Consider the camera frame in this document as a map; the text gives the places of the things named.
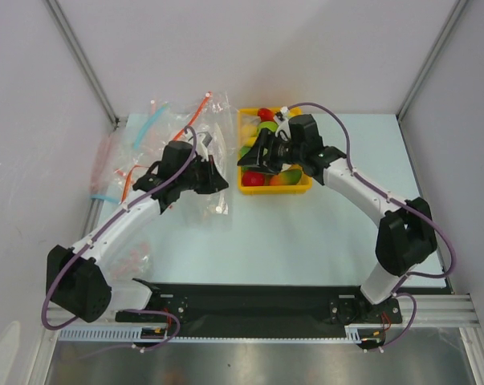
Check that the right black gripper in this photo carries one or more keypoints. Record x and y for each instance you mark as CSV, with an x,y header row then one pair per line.
x,y
263,151

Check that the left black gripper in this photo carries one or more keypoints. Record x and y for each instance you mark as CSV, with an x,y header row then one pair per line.
x,y
215,182

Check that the green lettuce toy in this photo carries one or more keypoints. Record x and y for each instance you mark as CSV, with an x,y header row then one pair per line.
x,y
245,151

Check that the red pomegranate toy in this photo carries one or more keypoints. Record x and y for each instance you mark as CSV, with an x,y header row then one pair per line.
x,y
253,179

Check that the white dotted zip bag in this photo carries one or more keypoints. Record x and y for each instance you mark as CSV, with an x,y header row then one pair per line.
x,y
213,122

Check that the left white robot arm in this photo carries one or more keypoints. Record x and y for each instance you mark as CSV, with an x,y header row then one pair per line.
x,y
79,278

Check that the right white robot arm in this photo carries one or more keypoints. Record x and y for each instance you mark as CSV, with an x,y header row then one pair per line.
x,y
405,234

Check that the orange zipper clear bag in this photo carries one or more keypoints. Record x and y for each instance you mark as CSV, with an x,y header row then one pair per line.
x,y
179,117

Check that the blue zipper clear bag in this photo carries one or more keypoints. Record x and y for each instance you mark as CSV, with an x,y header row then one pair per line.
x,y
144,133

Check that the pink dotted bag front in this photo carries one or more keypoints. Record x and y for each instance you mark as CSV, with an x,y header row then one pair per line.
x,y
131,263

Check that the yellow banana toy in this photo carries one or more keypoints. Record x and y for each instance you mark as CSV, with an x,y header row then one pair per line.
x,y
249,142

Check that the mango toy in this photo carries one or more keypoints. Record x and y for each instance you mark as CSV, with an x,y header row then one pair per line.
x,y
292,176

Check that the green lime toy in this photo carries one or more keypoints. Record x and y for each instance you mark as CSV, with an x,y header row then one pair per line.
x,y
268,125

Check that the yellow plastic tray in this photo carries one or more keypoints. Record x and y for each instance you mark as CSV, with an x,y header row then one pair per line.
x,y
249,116

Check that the red strawberry toy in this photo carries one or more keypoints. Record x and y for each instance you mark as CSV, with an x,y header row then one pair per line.
x,y
266,115

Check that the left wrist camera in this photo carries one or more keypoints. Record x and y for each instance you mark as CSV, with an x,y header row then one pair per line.
x,y
205,138

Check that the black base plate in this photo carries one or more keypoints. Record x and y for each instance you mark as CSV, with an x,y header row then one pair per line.
x,y
237,306

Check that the white cable duct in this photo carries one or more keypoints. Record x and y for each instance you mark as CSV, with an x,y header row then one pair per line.
x,y
149,334

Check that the left aluminium frame post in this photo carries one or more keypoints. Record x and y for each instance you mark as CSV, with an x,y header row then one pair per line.
x,y
78,53

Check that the aluminium frame post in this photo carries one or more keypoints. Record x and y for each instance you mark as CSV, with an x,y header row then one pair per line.
x,y
78,53
441,41

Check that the aluminium front rail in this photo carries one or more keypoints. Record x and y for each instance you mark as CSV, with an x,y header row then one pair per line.
x,y
444,310

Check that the right aluminium frame post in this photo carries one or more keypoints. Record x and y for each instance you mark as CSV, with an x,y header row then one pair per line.
x,y
441,41

